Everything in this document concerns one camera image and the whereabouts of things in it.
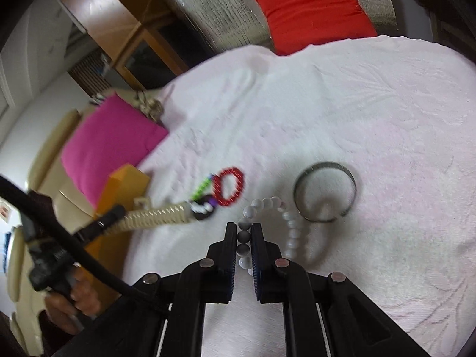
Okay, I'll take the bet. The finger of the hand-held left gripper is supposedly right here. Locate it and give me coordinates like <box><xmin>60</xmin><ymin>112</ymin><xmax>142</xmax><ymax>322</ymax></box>
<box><xmin>75</xmin><ymin>204</ymin><xmax>127</xmax><ymax>245</ymax></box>

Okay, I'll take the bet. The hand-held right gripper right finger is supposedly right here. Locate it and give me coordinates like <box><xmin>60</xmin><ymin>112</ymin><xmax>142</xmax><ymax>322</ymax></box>
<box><xmin>251</xmin><ymin>223</ymin><xmax>432</xmax><ymax>357</ymax></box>

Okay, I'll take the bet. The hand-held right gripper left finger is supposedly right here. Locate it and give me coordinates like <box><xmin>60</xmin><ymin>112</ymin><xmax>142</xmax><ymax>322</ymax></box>
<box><xmin>52</xmin><ymin>222</ymin><xmax>239</xmax><ymax>357</ymax></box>

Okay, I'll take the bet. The white bead bracelet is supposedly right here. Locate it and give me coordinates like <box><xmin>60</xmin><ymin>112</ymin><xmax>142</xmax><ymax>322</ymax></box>
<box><xmin>237</xmin><ymin>195</ymin><xmax>310</xmax><ymax>271</ymax></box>

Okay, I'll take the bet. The orange cardboard box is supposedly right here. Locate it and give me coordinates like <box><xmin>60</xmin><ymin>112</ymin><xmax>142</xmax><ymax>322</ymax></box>
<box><xmin>85</xmin><ymin>163</ymin><xmax>151</xmax><ymax>306</ymax></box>

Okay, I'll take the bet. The beige woven bracelet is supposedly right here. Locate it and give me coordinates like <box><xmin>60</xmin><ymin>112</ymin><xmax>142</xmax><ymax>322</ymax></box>
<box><xmin>126</xmin><ymin>196</ymin><xmax>192</xmax><ymax>232</ymax></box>

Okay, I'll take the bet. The multicolour bead bracelet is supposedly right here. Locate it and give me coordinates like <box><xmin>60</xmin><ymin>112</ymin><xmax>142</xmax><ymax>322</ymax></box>
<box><xmin>188</xmin><ymin>173</ymin><xmax>218</xmax><ymax>221</ymax></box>

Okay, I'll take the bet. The red bead bracelet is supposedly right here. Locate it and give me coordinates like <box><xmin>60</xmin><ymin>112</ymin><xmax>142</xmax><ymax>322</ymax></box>
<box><xmin>213</xmin><ymin>167</ymin><xmax>247</xmax><ymax>207</ymax></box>

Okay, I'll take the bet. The silver metal bangle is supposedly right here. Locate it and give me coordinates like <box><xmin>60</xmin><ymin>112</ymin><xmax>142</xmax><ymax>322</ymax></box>
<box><xmin>293</xmin><ymin>161</ymin><xmax>358</xmax><ymax>224</ymax></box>

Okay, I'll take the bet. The person's left hand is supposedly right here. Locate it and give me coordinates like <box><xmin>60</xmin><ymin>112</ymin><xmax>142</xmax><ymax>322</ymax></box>
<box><xmin>46</xmin><ymin>267</ymin><xmax>104</xmax><ymax>334</ymax></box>

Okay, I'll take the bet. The pink cushion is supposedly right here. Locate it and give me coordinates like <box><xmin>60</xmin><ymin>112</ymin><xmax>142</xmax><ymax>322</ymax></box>
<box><xmin>60</xmin><ymin>94</ymin><xmax>170</xmax><ymax>209</ymax></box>

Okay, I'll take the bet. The beige sofa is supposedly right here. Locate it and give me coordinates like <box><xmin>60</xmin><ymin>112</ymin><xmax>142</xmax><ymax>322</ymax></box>
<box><xmin>0</xmin><ymin>108</ymin><xmax>98</xmax><ymax>357</ymax></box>

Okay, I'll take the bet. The beige crumpled cloth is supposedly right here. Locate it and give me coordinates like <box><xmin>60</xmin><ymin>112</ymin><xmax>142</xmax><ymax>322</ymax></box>
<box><xmin>132</xmin><ymin>89</ymin><xmax>166</xmax><ymax>122</ymax></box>

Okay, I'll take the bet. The dark slatted unit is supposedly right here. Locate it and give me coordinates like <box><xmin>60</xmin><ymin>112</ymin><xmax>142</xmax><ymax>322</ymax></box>
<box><xmin>68</xmin><ymin>49</ymin><xmax>113</xmax><ymax>96</ymax></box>

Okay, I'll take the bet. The pale pink blanket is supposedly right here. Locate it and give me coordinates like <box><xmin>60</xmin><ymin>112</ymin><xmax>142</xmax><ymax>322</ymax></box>
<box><xmin>123</xmin><ymin>34</ymin><xmax>476</xmax><ymax>357</ymax></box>

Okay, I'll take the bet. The wooden cabinet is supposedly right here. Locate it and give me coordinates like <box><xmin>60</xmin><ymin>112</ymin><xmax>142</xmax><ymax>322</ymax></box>
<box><xmin>48</xmin><ymin>0</ymin><xmax>213</xmax><ymax>90</ymax></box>

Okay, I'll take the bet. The silver foil insulation sheet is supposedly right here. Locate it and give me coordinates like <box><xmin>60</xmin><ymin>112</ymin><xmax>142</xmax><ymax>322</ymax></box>
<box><xmin>162</xmin><ymin>0</ymin><xmax>397</xmax><ymax>51</ymax></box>

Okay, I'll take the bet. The red cushion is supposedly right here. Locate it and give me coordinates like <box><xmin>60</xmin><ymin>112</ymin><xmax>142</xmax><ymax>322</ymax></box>
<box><xmin>253</xmin><ymin>0</ymin><xmax>378</xmax><ymax>56</ymax></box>

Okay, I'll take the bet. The black cable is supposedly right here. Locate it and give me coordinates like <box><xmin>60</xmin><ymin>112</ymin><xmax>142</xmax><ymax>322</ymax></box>
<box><xmin>0</xmin><ymin>175</ymin><xmax>172</xmax><ymax>312</ymax></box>

